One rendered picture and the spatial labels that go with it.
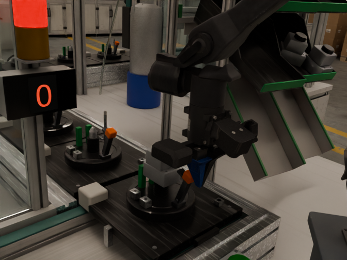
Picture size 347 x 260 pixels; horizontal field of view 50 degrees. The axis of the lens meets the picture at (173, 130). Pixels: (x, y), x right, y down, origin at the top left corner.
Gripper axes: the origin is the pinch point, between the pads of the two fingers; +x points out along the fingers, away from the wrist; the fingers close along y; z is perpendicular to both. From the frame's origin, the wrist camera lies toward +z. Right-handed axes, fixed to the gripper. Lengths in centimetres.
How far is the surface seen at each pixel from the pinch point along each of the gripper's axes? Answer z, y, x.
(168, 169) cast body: -7.6, -0.7, 3.1
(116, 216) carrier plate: -11.1, -10.0, 11.6
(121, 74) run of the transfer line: -127, 72, 17
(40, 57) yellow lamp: -18.9, -19.3, -17.9
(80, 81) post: -117, 42, 15
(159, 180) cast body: -8.1, -2.4, 5.1
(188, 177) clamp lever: -1.7, -1.1, 2.0
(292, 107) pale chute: -9.6, 46.6, -0.4
